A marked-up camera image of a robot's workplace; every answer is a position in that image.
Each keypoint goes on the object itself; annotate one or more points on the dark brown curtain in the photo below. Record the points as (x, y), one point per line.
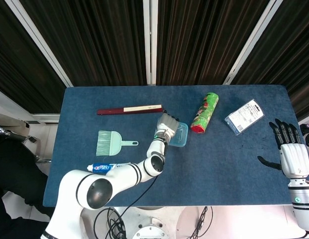
(99, 37)
(194, 37)
(293, 49)
(20, 74)

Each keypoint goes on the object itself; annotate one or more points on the clear blister pack card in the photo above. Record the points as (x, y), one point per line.
(243, 117)

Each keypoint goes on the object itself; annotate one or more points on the green and red snack canister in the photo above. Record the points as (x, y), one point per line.
(205, 112)

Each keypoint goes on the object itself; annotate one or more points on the white upright frame post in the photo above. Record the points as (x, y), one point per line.
(150, 42)

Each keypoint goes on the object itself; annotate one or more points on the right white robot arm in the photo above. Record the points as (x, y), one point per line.
(302, 204)

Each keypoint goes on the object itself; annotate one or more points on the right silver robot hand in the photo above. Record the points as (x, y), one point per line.
(294, 159)

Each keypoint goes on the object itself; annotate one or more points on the blue velvet table cloth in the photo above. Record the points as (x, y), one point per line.
(219, 174)

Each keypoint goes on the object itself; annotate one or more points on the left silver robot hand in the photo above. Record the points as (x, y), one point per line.
(168, 127)

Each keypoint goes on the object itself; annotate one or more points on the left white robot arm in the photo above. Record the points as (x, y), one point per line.
(119, 174)

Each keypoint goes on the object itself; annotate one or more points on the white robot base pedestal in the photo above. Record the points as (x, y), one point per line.
(149, 231)

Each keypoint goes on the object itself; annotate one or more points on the clear blue plastic box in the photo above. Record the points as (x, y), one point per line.
(182, 139)

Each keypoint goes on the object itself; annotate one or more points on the dark red folded fan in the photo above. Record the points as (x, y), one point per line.
(112, 111)

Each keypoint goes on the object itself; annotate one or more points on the blue white toothpaste tube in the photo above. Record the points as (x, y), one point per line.
(99, 168)

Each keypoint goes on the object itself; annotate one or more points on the clear plastic container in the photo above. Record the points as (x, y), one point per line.
(181, 132)

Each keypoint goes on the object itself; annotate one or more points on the pale green hand brush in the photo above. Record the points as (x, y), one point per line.
(112, 144)

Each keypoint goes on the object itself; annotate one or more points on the white slanted frame post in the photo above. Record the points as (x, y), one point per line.
(248, 42)
(39, 42)

